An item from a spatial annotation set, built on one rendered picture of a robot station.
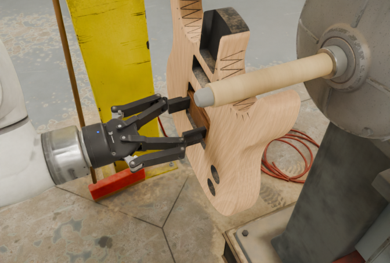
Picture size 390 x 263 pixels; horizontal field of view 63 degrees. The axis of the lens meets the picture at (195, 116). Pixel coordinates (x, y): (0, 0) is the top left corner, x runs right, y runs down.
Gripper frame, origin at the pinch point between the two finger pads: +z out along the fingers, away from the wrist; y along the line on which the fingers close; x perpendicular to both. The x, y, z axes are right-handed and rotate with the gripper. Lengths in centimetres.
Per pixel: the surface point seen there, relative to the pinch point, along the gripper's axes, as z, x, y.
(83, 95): -21, -135, -136
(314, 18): 18.2, 19.1, 1.3
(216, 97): -3.2, 18.7, 10.7
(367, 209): 34.0, -19.1, 24.7
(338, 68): 14.9, 18.9, 11.4
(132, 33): 5, -35, -70
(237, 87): -0.1, 19.1, 10.3
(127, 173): -9, -107, -49
